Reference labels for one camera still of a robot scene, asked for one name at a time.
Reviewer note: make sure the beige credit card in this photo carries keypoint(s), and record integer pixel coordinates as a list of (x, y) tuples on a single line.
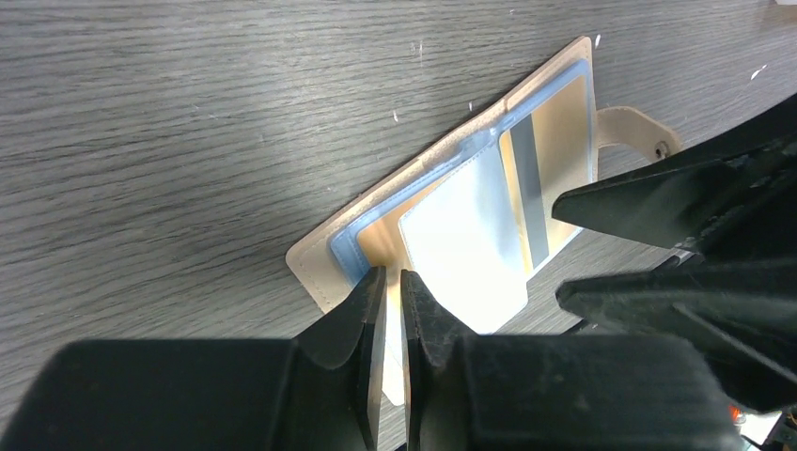
[(546, 145)]

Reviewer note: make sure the beige leather card holder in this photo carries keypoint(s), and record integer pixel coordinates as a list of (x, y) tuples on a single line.
[(446, 214)]

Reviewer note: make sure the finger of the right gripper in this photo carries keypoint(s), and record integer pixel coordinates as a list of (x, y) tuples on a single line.
[(733, 193), (741, 316)]

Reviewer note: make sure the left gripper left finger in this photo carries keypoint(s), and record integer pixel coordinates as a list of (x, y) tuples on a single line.
[(320, 390)]

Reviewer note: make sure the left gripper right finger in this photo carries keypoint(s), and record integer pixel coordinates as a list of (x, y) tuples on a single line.
[(469, 391)]

